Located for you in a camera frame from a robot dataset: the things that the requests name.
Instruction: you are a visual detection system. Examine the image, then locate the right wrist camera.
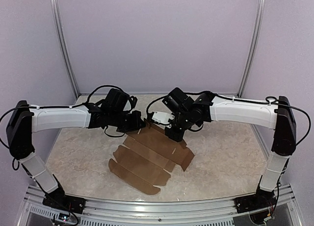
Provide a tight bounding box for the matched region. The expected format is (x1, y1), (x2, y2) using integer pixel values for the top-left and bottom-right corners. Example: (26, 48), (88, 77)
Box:
(152, 111), (175, 128)

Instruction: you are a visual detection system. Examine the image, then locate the small circuit board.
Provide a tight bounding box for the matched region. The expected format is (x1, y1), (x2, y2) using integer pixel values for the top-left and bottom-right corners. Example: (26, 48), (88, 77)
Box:
(51, 213), (70, 224)

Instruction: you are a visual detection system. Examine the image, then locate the left aluminium corner post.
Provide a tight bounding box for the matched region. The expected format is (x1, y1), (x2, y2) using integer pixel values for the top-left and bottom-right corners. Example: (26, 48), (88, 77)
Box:
(50, 0), (80, 99)

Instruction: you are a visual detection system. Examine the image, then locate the right aluminium corner post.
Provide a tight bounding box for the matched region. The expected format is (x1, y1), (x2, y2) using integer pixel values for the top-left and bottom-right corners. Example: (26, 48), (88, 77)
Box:
(237, 0), (266, 98)

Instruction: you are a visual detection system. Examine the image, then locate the front aluminium frame rail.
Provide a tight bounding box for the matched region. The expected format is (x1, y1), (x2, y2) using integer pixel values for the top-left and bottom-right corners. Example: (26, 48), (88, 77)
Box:
(23, 185), (299, 226)

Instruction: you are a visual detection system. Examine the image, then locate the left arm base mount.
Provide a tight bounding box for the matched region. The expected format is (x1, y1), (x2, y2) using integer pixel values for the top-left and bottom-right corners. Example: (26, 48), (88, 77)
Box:
(42, 186), (86, 214)

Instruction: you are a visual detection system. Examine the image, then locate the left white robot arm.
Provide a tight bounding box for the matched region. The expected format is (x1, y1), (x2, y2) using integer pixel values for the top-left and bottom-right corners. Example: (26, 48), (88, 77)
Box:
(6, 88), (146, 209)

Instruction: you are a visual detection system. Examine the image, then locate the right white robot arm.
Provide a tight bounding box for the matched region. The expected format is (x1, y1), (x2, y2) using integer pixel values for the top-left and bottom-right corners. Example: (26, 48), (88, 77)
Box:
(162, 88), (296, 208)

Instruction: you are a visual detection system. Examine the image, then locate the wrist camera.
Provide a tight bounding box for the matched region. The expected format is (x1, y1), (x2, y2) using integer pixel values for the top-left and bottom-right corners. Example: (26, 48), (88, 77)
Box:
(129, 96), (137, 110)
(152, 111), (175, 128)

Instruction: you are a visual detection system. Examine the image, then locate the brown cardboard box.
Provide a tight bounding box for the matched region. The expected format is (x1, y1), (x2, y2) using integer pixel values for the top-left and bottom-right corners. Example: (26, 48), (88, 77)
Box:
(108, 120), (195, 195)

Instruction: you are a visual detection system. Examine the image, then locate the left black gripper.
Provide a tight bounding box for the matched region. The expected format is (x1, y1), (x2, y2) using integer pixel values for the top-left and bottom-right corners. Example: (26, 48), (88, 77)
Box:
(109, 110), (146, 132)

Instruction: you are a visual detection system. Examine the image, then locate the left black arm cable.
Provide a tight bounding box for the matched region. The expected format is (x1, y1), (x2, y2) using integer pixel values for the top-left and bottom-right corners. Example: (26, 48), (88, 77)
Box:
(0, 85), (123, 172)

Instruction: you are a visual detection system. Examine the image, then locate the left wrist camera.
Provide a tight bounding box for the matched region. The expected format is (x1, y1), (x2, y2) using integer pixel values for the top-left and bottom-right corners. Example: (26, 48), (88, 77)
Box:
(129, 96), (137, 110)

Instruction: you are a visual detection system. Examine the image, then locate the aluminium corner post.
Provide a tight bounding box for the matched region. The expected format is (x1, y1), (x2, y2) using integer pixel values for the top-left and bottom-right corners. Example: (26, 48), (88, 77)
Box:
(237, 0), (266, 98)
(50, 0), (80, 99)

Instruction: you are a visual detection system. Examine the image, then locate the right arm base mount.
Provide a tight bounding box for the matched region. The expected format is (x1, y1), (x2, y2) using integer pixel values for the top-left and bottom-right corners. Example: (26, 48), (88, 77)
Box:
(234, 186), (277, 213)

